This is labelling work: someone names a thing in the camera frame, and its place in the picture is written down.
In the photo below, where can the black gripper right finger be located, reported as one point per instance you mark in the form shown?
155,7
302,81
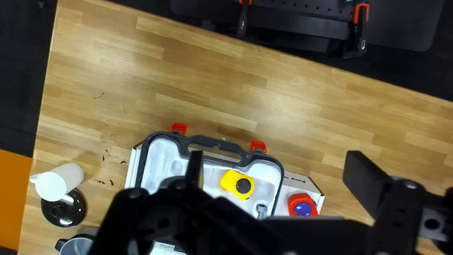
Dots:
401,212

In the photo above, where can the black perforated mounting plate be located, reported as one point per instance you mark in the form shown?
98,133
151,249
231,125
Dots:
302,18

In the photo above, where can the white cardboard box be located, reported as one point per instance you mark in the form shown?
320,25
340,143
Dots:
302,186

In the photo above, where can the grey pot with black rim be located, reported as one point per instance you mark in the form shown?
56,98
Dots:
78,242

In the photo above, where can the red and blue toy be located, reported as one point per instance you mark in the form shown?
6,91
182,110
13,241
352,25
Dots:
302,205

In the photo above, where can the white cup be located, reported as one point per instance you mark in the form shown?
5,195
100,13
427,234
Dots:
57,178

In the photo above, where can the grey toy tool case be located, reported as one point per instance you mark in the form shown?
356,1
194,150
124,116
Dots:
163,157

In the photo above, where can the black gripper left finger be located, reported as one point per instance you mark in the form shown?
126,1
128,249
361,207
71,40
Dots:
156,221

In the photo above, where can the orange panel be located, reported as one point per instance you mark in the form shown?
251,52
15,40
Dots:
12,198

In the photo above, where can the black round lid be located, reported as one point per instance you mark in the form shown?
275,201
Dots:
64,214

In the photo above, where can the orange and black clamp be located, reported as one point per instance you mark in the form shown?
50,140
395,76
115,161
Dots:
360,28
244,18

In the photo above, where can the yellow toy with black button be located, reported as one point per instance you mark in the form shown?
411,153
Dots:
234,181

